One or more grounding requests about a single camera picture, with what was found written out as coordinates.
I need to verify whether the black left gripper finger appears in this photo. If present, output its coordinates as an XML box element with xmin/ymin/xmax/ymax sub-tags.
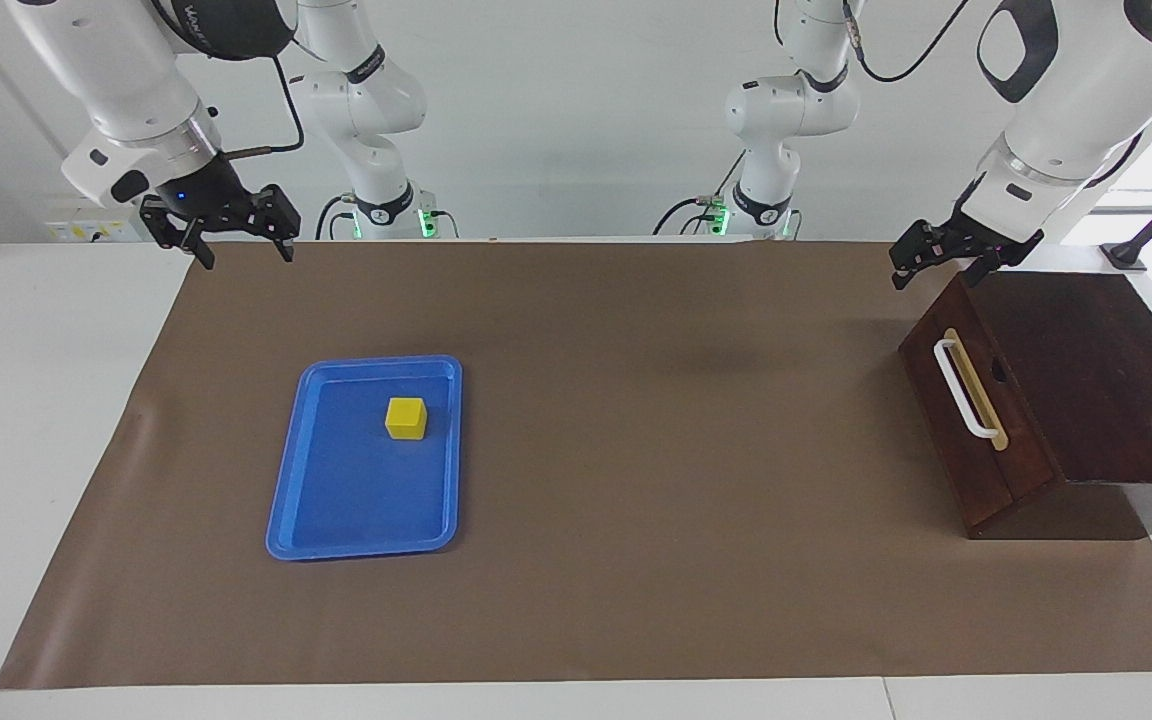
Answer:
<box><xmin>891</xmin><ymin>225</ymin><xmax>947</xmax><ymax>291</ymax></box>
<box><xmin>966</xmin><ymin>250</ymin><xmax>1017</xmax><ymax>288</ymax></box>

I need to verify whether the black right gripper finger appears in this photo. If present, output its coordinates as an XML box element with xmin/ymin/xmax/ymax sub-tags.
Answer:
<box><xmin>151</xmin><ymin>215</ymin><xmax>215</xmax><ymax>271</ymax></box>
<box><xmin>254</xmin><ymin>185</ymin><xmax>299</xmax><ymax>263</ymax></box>

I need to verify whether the wooden drawer with white handle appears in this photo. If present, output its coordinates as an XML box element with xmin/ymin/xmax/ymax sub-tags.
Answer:
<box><xmin>899</xmin><ymin>275</ymin><xmax>1062</xmax><ymax>538</ymax></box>

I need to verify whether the yellow cube block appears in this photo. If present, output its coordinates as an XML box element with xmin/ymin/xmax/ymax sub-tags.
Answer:
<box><xmin>385</xmin><ymin>397</ymin><xmax>428</xmax><ymax>441</ymax></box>

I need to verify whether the dark brown wooden cabinet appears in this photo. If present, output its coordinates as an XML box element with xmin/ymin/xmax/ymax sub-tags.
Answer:
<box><xmin>899</xmin><ymin>270</ymin><xmax>1152</xmax><ymax>543</ymax></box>

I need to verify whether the blue plastic tray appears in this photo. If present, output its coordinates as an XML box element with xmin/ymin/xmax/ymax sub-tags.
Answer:
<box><xmin>265</xmin><ymin>355</ymin><xmax>464</xmax><ymax>562</ymax></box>

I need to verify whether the brown paper table mat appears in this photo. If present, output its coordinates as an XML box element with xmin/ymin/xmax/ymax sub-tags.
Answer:
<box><xmin>0</xmin><ymin>240</ymin><xmax>1152</xmax><ymax>691</ymax></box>

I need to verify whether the black right arm base cable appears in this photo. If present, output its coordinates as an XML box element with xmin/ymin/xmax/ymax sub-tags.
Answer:
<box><xmin>314</xmin><ymin>193</ymin><xmax>357</xmax><ymax>241</ymax></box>

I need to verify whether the black arm base cable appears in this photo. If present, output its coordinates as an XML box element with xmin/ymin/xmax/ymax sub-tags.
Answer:
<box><xmin>314</xmin><ymin>193</ymin><xmax>357</xmax><ymax>241</ymax></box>
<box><xmin>651</xmin><ymin>150</ymin><xmax>747</xmax><ymax>237</ymax></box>

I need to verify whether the white wall socket strip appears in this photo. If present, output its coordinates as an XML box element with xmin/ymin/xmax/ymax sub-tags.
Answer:
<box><xmin>46</xmin><ymin>220</ymin><xmax>137</xmax><ymax>243</ymax></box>

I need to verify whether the black left arm base cable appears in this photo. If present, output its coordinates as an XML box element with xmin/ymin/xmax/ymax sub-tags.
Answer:
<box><xmin>651</xmin><ymin>150</ymin><xmax>747</xmax><ymax>237</ymax></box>

